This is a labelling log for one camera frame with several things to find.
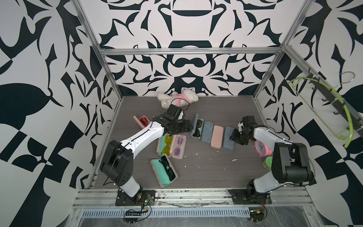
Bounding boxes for pink alarm clock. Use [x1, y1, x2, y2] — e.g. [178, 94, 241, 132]
[254, 141, 273, 157]

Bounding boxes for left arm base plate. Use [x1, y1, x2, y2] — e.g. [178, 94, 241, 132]
[115, 189, 156, 206]

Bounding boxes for green clothes hanger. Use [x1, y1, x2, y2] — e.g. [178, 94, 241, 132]
[288, 77, 355, 148]

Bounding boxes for pink case purple glasses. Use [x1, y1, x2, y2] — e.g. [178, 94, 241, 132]
[170, 134, 187, 159]

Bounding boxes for grey case white glasses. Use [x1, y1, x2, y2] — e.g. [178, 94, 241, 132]
[201, 121, 215, 144]

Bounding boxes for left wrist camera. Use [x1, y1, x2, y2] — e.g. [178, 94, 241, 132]
[177, 111, 184, 120]

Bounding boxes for white pink plush toy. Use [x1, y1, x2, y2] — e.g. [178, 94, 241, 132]
[157, 89, 199, 109]

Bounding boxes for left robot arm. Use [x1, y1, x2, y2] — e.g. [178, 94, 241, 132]
[100, 105, 193, 198]

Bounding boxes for green round tin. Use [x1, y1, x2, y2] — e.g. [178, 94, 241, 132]
[262, 157, 273, 171]

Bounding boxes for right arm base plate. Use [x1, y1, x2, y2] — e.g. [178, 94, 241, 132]
[228, 189, 272, 205]

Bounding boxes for black connector with cables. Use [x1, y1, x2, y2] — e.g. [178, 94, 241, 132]
[123, 209, 143, 218]

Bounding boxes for small black electronics box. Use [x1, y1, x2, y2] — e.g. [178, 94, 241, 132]
[250, 211, 265, 223]

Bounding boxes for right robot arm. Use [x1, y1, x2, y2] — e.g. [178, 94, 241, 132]
[230, 116, 315, 195]

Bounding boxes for teal case yellow glasses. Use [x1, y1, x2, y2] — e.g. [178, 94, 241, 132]
[157, 134, 174, 157]

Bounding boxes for grey case black sunglasses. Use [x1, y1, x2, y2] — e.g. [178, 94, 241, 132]
[191, 113, 204, 139]

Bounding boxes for black wall hook rack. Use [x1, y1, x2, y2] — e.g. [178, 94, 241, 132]
[308, 68, 363, 131]

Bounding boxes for pink case red glasses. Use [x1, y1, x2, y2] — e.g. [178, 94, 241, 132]
[133, 115, 151, 129]

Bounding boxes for teal case black sunglasses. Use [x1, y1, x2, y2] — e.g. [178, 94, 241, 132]
[150, 154, 178, 187]

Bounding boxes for pink case thin glasses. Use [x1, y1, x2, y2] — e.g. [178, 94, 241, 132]
[210, 125, 224, 149]

